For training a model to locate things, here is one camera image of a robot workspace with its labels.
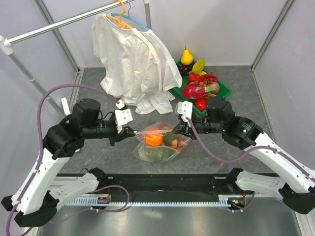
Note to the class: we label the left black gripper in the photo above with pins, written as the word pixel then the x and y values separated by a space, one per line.
pixel 126 132

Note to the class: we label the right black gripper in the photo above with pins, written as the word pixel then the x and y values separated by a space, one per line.
pixel 183 127

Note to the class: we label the red lychee bunch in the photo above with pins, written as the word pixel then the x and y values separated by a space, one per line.
pixel 171 139

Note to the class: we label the clear pink-dotted zip bag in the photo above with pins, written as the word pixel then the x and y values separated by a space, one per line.
pixel 140 137

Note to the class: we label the orange fruit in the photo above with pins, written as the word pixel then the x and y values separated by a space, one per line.
pixel 153 139

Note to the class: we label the green melon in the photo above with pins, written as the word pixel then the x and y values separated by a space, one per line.
pixel 156 154

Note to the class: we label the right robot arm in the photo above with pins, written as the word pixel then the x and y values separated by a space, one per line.
pixel 294 184

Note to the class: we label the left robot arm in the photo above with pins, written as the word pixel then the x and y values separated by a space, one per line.
pixel 36 203

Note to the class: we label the red tomato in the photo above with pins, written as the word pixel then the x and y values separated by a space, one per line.
pixel 200 104

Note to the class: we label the pink dragon fruit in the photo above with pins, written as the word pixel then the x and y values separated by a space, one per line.
pixel 193 91

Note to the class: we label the red pepper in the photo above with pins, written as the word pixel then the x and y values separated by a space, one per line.
pixel 200 78

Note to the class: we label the red grape bunch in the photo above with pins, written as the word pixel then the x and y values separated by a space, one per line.
pixel 208 81

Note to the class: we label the pink peach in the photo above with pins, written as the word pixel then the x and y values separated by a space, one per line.
pixel 212 89

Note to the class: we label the dark purple grapes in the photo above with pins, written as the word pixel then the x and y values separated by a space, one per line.
pixel 185 69

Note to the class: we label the white t-shirt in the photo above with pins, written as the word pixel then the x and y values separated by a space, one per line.
pixel 139 68

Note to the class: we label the yellow star fruit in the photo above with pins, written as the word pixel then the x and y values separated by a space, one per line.
pixel 198 67

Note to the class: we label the yellow pear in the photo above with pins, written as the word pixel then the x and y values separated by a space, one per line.
pixel 187 57

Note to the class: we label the orange clothes hanger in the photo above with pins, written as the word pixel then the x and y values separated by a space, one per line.
pixel 119 20

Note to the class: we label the teal clothes hanger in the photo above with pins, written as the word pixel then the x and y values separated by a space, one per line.
pixel 137 24

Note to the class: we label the white metal clothes rack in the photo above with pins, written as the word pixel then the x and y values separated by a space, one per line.
pixel 19 98

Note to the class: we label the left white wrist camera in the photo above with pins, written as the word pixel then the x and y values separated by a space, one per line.
pixel 123 116

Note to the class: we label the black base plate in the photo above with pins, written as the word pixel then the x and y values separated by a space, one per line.
pixel 175 186

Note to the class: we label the light blue cable duct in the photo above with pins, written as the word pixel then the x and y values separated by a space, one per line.
pixel 95 201

